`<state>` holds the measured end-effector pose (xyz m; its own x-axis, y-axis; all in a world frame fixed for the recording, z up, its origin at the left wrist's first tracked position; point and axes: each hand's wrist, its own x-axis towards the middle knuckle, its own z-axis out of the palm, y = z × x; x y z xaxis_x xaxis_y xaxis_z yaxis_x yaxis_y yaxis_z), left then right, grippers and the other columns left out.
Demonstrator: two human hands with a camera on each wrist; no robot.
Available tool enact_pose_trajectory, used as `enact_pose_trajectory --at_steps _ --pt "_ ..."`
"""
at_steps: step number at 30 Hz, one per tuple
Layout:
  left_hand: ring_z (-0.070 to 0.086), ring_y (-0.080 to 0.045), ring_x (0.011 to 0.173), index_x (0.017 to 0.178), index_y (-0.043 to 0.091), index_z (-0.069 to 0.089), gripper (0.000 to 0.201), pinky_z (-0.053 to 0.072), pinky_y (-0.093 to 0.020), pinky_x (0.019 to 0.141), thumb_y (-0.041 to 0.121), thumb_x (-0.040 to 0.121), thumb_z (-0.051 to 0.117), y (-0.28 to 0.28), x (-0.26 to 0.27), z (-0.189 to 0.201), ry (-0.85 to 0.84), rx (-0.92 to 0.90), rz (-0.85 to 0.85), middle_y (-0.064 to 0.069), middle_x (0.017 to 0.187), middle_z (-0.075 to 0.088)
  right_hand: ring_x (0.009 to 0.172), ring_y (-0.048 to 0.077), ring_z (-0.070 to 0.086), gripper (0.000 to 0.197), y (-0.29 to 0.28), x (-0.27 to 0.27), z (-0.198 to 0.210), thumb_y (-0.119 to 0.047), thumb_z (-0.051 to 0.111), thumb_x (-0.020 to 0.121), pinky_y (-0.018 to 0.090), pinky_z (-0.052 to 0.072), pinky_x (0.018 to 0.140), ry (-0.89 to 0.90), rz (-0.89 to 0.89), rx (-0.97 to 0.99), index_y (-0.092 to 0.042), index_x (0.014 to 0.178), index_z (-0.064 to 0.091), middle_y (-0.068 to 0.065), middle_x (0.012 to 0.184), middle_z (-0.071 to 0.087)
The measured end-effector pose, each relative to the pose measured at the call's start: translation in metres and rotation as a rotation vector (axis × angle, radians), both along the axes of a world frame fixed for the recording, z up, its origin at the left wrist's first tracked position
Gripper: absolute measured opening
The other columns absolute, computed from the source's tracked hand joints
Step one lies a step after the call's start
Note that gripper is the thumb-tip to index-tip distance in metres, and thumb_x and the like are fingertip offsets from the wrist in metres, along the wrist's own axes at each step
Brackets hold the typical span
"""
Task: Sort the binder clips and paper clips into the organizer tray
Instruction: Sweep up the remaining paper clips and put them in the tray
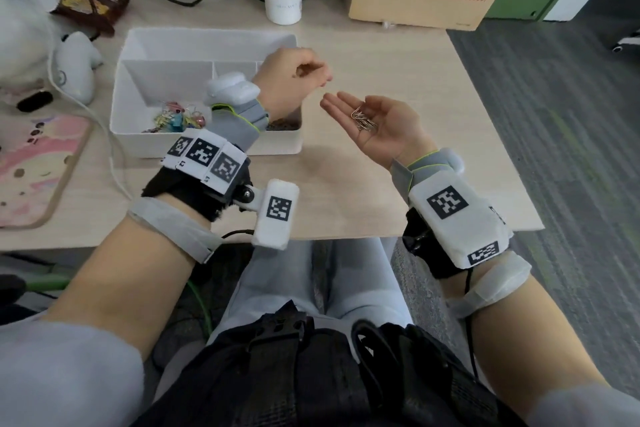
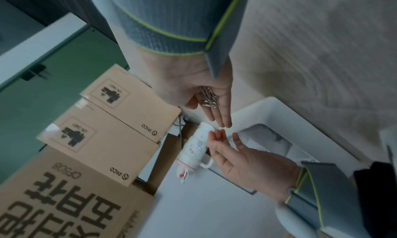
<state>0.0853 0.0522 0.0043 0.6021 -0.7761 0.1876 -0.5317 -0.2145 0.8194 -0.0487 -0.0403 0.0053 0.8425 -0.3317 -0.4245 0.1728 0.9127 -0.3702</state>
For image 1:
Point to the person's left hand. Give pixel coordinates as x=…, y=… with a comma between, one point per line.
x=285, y=76

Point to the person's right hand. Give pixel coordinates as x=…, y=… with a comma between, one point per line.
x=400, y=134

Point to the pile of silver paper clips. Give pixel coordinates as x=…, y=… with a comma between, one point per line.
x=364, y=120

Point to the white compartment organizer tray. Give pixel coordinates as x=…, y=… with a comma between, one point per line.
x=190, y=46

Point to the colourful binder clips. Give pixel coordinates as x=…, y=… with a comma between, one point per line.
x=175, y=119

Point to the person's left forearm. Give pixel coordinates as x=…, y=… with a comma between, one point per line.
x=125, y=281

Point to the person's right forearm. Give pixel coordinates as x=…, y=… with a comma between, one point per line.
x=530, y=356

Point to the person's legs in jeans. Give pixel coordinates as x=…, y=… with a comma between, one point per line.
x=355, y=276

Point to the grey knit wristband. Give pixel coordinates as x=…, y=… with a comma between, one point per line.
x=242, y=124
x=425, y=166

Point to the white hand tracker puck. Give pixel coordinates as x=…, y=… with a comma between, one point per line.
x=454, y=160
x=232, y=89

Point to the small clear plastic piece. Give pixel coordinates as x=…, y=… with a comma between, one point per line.
x=388, y=25

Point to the white rounded figurine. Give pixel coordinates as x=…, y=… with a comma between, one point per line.
x=77, y=71

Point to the dark patterned snack bag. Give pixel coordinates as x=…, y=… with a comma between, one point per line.
x=90, y=1

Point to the white office chair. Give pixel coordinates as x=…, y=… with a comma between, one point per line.
x=630, y=41

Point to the black waist harness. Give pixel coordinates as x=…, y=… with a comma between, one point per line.
x=320, y=381

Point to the pink phone case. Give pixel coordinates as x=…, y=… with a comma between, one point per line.
x=35, y=171

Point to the grey shirt sleeve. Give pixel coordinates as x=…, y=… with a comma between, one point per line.
x=590, y=409
x=70, y=371

